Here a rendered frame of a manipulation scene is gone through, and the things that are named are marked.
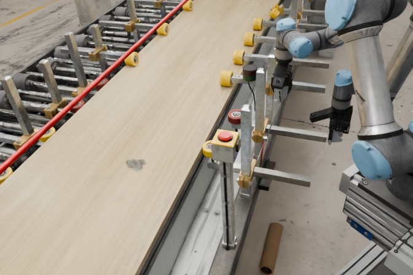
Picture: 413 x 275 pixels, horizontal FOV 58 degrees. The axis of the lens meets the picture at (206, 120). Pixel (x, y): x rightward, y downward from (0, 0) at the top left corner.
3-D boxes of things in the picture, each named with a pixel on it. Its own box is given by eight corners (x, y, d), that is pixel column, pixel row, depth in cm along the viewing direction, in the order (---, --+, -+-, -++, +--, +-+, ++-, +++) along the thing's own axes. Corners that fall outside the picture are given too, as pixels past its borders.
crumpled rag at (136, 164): (149, 162, 152) (149, 158, 150) (138, 172, 147) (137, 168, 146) (133, 155, 156) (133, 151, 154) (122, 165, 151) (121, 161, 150)
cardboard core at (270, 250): (283, 224, 222) (273, 267, 200) (282, 232, 227) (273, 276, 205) (270, 221, 225) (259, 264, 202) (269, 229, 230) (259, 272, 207)
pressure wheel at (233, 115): (246, 128, 183) (246, 109, 176) (242, 138, 177) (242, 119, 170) (230, 126, 185) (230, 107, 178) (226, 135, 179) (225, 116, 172)
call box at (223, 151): (239, 151, 117) (239, 132, 113) (233, 166, 112) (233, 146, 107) (218, 147, 119) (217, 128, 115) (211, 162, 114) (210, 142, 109)
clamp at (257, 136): (268, 126, 179) (268, 118, 176) (262, 144, 169) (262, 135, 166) (256, 124, 181) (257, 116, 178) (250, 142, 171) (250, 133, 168)
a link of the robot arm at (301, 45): (324, 37, 135) (309, 26, 143) (295, 42, 133) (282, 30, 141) (321, 56, 139) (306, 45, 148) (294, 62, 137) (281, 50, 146)
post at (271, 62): (271, 132, 203) (276, 53, 175) (270, 137, 200) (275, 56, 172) (265, 132, 204) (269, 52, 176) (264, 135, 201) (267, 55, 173)
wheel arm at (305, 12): (337, 15, 257) (337, 11, 255) (337, 17, 255) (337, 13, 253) (284, 12, 268) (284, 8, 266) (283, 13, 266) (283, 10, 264)
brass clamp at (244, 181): (257, 167, 162) (258, 159, 160) (250, 189, 152) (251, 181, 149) (244, 165, 164) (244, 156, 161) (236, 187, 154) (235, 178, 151)
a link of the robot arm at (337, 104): (331, 100, 150) (332, 90, 156) (329, 110, 153) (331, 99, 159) (351, 102, 148) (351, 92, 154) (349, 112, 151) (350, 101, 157)
